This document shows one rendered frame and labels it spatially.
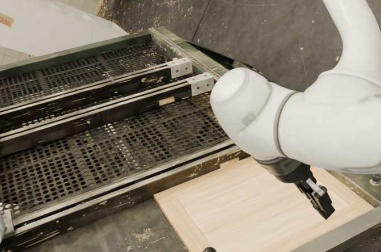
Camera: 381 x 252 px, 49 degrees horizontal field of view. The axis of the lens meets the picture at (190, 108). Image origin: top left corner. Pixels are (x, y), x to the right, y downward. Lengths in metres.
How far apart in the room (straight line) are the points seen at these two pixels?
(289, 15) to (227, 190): 1.95
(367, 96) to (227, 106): 0.19
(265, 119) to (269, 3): 2.78
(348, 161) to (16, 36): 4.55
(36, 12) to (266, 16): 2.59
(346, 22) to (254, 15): 2.78
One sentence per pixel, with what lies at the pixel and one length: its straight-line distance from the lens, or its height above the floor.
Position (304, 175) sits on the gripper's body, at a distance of 0.79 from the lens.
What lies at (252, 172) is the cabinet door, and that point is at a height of 1.07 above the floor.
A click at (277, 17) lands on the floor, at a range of 3.26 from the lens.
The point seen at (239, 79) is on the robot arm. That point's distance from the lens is 0.63.
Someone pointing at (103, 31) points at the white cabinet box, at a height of 0.33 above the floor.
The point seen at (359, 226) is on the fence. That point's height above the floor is 1.00.
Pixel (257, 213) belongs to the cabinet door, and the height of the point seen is 1.16.
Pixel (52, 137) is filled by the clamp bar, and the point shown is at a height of 1.56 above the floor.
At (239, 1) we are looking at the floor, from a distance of 3.66.
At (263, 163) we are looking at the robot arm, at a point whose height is 1.62.
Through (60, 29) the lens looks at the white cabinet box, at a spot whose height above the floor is 0.79.
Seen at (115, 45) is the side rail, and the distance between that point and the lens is 2.70.
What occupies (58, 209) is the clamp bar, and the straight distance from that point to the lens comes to 1.43.
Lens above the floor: 2.15
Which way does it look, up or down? 35 degrees down
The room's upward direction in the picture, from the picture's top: 75 degrees counter-clockwise
